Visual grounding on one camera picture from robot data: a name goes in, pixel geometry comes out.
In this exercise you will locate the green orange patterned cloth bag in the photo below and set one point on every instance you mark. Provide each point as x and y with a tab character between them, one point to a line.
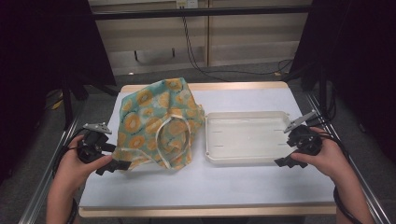
137	124

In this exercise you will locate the white wall socket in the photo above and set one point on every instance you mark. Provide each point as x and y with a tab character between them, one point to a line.
186	3

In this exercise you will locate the person's left hand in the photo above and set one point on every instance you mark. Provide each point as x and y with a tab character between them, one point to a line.
74	171

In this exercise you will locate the person's right hand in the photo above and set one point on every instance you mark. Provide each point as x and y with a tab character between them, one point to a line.
330	158

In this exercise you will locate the black horizontal bar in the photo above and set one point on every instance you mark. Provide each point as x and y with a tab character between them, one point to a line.
218	11

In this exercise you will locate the metal rail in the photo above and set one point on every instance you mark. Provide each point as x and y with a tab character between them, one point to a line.
39	199
372	202

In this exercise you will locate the dark curtain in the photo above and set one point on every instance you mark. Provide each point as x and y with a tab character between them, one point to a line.
37	62
358	46

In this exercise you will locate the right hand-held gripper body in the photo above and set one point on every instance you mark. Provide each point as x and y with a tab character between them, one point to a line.
309	141

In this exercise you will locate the white plastic tray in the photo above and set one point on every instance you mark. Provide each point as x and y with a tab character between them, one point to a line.
249	137

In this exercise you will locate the black stand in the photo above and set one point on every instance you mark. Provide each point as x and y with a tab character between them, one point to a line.
67	105

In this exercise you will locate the yellow tape strip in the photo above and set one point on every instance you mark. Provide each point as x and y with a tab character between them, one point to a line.
57	104

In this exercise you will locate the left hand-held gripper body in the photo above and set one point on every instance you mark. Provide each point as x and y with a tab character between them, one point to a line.
90	149

